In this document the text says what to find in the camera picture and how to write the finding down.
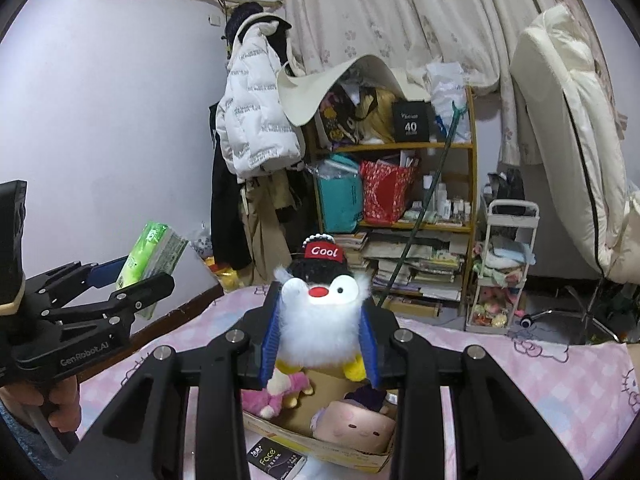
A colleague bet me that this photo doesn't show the black flat packet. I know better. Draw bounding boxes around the black flat packet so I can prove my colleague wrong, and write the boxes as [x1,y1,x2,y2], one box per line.
[246,437,307,478]

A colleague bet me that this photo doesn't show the wooden shelf rack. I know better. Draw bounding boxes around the wooden shelf rack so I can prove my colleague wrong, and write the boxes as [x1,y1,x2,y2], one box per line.
[305,85,478,321]

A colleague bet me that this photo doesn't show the plastic bag with yellow items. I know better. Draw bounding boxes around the plastic bag with yellow items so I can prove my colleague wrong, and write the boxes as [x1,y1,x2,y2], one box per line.
[190,225,236,293]

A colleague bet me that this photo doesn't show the beige pants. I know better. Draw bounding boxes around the beige pants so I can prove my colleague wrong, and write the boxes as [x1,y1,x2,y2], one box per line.
[240,175,296,286]

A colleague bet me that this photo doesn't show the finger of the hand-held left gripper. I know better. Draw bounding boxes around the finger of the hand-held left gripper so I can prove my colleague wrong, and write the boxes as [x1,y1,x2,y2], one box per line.
[27,255,131,303]
[40,272,176,333]

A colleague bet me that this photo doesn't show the purple haired plush doll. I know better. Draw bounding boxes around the purple haired plush doll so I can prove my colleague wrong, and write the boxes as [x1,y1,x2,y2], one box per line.
[310,385,398,453]

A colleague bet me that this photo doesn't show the white trolley cart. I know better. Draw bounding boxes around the white trolley cart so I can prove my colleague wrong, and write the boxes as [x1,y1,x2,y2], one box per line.
[465,199,541,333]

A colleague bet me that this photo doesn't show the red patterned bag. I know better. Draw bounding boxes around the red patterned bag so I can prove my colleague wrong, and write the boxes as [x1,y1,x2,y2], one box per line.
[360,157,418,225]

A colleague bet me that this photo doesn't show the pile of papers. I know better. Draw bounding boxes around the pile of papers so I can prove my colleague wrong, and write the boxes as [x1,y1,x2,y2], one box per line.
[360,230,468,306]

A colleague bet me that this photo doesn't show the pink cat print bed sheet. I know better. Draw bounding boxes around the pink cat print bed sheet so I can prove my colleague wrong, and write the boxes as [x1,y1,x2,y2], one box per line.
[75,285,640,480]

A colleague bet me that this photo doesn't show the white plastic bag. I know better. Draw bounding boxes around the white plastic bag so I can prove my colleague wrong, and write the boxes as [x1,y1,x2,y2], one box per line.
[427,62,472,142]

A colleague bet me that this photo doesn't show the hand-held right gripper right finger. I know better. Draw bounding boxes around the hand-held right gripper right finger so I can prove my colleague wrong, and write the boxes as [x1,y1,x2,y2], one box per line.
[357,302,583,480]

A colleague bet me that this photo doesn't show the group of small bottles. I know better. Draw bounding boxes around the group of small bottles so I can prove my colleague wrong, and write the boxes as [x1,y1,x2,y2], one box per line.
[420,175,473,223]

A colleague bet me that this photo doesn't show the black bag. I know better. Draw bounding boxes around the black bag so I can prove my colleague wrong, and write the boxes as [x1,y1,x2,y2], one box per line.
[487,167,526,206]

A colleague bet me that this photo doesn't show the green tissue pack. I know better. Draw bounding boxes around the green tissue pack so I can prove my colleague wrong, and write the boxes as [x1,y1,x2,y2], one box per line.
[116,221,190,320]

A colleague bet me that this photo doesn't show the cream curled mat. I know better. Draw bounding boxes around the cream curled mat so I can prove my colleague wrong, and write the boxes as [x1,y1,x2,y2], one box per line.
[277,54,431,127]

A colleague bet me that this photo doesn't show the cream padded recliner chair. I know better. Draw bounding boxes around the cream padded recliner chair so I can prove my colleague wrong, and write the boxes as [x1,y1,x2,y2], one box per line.
[510,4,640,346]

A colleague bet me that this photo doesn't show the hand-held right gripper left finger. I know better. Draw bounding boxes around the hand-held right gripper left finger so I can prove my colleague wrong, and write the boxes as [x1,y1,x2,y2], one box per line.
[52,280,286,480]

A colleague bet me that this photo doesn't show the black coat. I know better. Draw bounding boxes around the black coat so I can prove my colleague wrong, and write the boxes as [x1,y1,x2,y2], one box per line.
[210,102,253,271]

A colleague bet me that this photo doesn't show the white penguin plush toy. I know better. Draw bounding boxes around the white penguin plush toy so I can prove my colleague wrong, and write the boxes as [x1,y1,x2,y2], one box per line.
[272,232,373,381]

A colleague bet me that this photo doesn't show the floral curtain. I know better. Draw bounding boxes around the floral curtain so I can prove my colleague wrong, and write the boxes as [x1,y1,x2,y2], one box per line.
[272,0,621,166]

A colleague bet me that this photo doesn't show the pink plush toy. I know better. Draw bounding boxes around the pink plush toy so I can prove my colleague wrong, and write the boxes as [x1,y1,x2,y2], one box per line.
[242,367,316,418]

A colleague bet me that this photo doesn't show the person's left hand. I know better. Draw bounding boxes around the person's left hand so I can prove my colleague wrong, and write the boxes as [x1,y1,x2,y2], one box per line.
[0,375,83,436]

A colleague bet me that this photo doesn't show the black box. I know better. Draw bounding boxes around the black box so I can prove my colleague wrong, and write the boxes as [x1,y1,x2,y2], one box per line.
[391,101,435,143]

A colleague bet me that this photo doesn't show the teal bag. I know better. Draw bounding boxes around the teal bag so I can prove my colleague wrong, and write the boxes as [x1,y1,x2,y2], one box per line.
[315,157,365,233]

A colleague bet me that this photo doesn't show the cardboard box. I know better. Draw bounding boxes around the cardboard box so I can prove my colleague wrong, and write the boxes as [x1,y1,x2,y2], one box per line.
[242,367,401,473]

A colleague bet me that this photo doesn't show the dark patterned tote bag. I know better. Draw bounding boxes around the dark patterned tote bag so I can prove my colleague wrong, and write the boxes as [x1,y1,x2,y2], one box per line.
[317,85,363,148]

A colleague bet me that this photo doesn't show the white puffer jacket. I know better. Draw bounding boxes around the white puffer jacket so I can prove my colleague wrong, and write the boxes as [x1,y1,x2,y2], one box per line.
[216,15,306,177]

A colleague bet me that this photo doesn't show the stack of books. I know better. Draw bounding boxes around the stack of books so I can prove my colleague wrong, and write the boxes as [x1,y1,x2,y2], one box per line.
[330,232,368,268]

